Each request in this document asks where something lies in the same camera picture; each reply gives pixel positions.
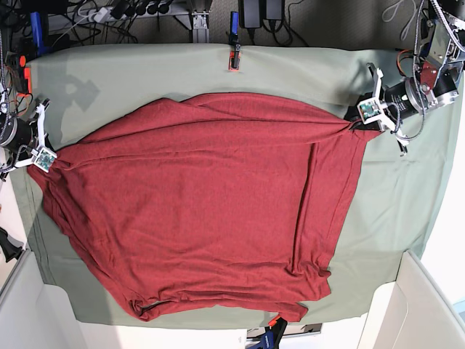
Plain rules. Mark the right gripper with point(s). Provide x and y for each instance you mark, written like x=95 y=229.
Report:
x=26 y=138

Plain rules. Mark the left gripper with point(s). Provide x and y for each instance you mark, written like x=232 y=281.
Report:
x=395 y=104

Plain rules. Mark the red T-shirt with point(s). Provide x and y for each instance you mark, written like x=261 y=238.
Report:
x=231 y=199

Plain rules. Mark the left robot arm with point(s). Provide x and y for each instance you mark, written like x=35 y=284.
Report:
x=437 y=68

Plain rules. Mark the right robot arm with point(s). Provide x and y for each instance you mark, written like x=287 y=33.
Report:
x=10 y=103

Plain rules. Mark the green table cloth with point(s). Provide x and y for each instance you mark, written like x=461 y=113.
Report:
x=396 y=203

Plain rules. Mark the orange black clamp far left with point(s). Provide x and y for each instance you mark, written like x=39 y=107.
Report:
x=20 y=73

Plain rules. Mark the black clamp left edge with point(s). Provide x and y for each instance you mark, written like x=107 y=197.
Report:
x=9 y=250

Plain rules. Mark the blue clamp top left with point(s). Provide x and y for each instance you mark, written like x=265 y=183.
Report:
x=38 y=34

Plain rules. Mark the blue clamp top middle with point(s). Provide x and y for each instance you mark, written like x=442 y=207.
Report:
x=234 y=59

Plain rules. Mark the white power strip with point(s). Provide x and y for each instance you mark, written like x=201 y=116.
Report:
x=99 y=16

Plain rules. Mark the white bin right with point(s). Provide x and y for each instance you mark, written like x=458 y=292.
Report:
x=411 y=312

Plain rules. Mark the blue orange clamp bottom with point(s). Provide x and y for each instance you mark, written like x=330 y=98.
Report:
x=273 y=334

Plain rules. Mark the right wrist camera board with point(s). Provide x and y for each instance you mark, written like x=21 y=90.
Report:
x=44 y=159

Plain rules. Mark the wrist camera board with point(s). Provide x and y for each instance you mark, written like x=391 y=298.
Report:
x=368 y=109
x=44 y=159

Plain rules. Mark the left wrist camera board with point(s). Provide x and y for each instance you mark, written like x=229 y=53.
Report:
x=368 y=109

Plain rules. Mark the metal table leg bracket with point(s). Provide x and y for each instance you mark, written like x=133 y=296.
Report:
x=193 y=15

